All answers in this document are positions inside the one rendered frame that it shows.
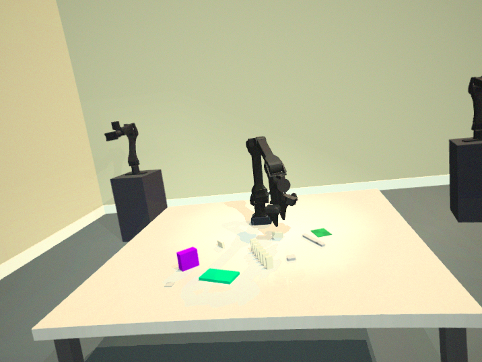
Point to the purple block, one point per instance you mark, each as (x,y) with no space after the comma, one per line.
(187,259)

